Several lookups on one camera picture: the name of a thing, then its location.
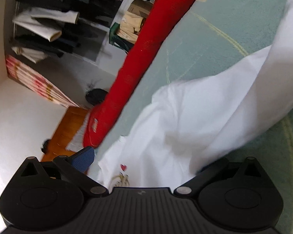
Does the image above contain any wooden headboard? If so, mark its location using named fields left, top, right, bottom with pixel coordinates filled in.
left=40, top=106, right=91, bottom=162

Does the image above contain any grey checked pillow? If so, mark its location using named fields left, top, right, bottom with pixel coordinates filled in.
left=65, top=113, right=92, bottom=152

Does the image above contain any small black object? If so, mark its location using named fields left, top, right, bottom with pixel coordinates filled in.
left=40, top=139, right=52, bottom=154

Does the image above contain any white printed sweatshirt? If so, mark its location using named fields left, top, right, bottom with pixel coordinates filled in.
left=96, top=0, right=293, bottom=193

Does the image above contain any black backpack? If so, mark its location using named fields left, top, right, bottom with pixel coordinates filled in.
left=85, top=89, right=109, bottom=106

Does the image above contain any red quilt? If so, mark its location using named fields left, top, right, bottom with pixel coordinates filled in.
left=82, top=0, right=210, bottom=149

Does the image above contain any pink patterned curtain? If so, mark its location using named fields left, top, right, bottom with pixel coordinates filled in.
left=5, top=55, right=81, bottom=109

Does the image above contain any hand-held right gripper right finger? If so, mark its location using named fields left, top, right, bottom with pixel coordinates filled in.
left=173, top=157, right=269, bottom=197

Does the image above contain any pale yellow garment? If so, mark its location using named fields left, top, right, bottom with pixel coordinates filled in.
left=118, top=12, right=146, bottom=42

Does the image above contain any cream garment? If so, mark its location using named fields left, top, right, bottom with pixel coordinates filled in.
left=13, top=7, right=80, bottom=42

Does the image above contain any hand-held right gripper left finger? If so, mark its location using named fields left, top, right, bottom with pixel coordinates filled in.
left=14, top=146, right=109, bottom=197

